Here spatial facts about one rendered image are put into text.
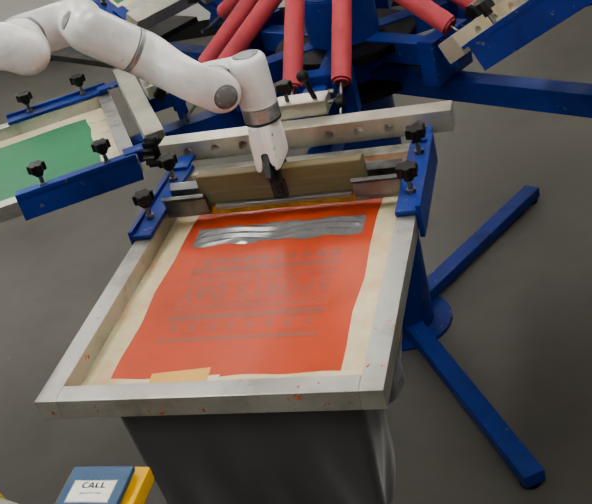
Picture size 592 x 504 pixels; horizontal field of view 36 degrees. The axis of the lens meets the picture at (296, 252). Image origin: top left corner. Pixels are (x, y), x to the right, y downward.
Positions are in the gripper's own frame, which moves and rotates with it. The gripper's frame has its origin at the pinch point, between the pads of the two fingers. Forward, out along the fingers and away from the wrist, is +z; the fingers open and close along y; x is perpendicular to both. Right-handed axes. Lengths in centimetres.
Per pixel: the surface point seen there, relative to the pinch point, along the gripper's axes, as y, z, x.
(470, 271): -109, 102, 19
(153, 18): -91, -11, -58
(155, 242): 12.1, 3.8, -25.8
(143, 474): 74, 6, -6
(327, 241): 14.2, 6.1, 11.1
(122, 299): 31.5, 3.9, -25.8
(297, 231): 10.1, 5.7, 4.2
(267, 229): 8.5, 5.5, -2.5
